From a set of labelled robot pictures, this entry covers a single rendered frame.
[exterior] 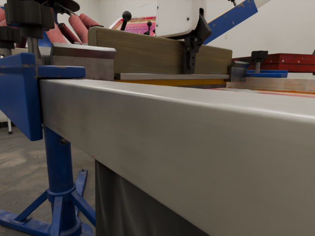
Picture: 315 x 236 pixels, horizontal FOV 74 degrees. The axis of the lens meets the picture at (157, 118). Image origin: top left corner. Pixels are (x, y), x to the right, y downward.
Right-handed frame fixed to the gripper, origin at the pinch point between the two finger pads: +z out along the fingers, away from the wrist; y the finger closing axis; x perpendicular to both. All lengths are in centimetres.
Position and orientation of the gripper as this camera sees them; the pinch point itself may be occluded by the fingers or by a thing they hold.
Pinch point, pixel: (178, 63)
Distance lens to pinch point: 45.5
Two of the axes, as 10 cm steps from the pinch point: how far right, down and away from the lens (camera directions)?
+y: 6.7, 1.7, -7.2
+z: -0.2, 9.8, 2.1
